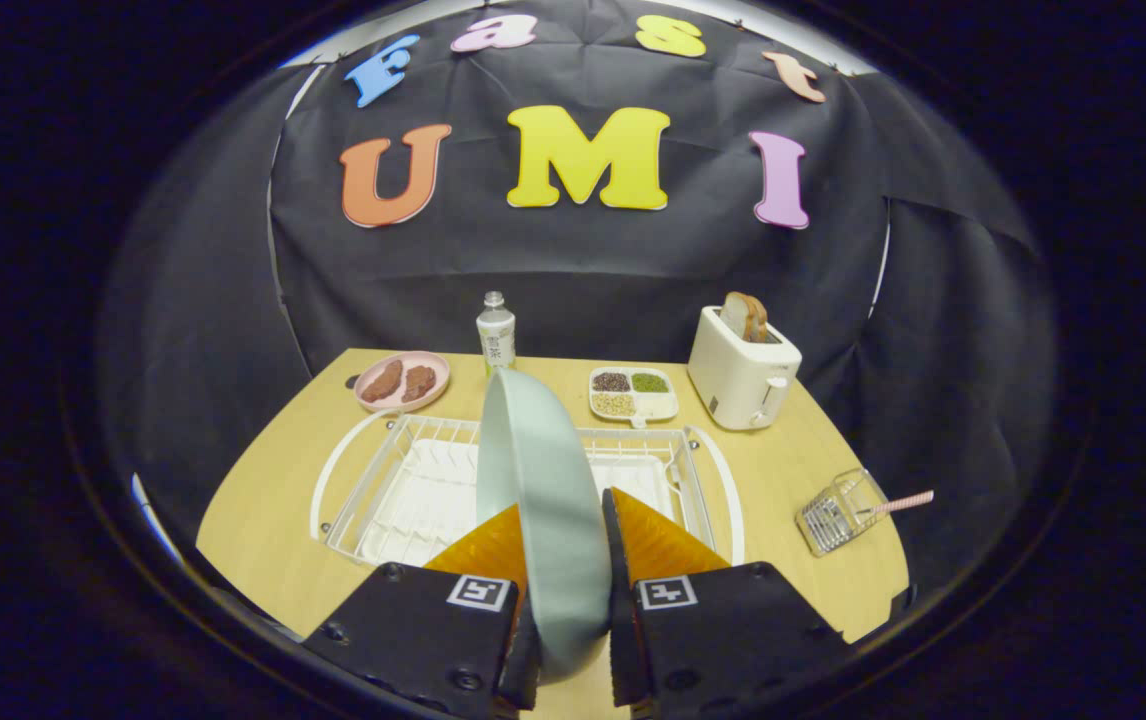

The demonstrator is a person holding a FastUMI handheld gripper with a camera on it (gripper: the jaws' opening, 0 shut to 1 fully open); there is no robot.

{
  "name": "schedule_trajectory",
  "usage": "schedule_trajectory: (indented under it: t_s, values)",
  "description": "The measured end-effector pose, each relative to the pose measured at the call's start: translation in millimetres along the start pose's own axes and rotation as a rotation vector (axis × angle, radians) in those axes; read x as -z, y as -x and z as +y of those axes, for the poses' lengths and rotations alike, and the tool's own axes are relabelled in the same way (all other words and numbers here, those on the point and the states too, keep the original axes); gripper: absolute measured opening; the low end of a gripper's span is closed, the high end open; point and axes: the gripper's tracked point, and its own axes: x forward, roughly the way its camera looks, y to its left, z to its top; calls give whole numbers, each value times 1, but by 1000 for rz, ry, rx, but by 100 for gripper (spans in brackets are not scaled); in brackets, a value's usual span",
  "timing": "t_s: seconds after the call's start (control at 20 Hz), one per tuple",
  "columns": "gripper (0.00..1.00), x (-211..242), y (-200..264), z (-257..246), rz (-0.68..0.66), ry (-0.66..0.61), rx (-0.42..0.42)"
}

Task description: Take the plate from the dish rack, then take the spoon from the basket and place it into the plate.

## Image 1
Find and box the white drip tray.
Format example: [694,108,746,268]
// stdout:
[365,438,679,563]

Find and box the black backdrop cloth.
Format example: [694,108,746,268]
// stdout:
[98,0,1059,601]

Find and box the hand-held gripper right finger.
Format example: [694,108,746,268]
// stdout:
[599,487,851,720]

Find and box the pink plate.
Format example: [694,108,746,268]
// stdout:
[353,350,452,414]

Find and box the clear plastic bottle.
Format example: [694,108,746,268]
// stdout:
[476,291,517,377]

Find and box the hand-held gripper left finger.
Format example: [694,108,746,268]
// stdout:
[301,503,542,720]

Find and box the white toaster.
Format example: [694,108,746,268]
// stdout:
[687,305,803,432]

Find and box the clear wire basket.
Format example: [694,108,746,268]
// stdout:
[795,468,892,558]

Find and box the white divided bean tray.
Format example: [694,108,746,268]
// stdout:
[588,366,680,429]

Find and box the white wire dish rack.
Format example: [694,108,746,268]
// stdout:
[309,410,746,569]

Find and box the pale green plate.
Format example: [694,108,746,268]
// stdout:
[476,367,614,686]

